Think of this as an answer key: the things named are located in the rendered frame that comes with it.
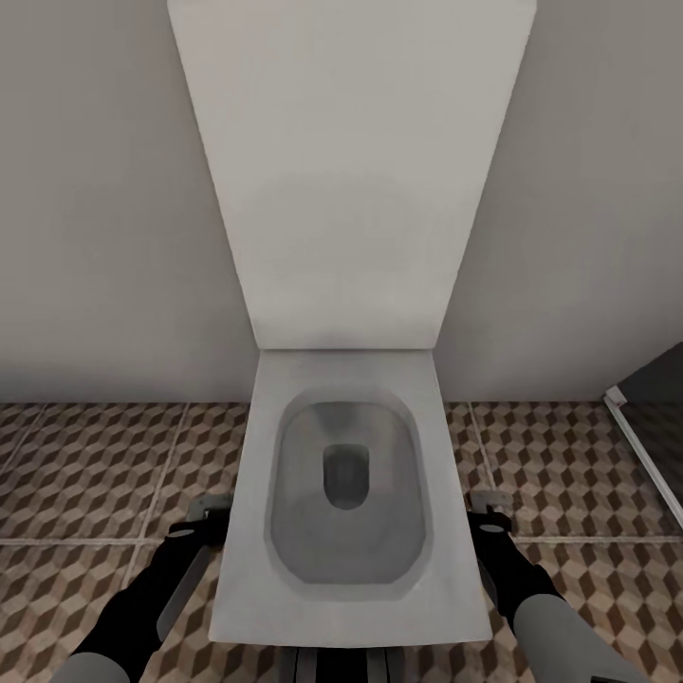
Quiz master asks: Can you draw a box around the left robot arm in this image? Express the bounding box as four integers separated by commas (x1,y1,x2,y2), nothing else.
48,493,234,683

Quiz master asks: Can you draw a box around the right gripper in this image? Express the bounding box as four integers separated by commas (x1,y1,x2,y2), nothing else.
467,510,509,533

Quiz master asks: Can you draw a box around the robot trunk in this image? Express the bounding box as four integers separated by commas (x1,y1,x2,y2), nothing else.
274,646,409,683

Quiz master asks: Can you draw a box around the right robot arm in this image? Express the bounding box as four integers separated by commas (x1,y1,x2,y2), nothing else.
467,490,654,683

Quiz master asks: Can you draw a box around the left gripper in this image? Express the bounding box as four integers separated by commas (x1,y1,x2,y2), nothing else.
169,516,228,548

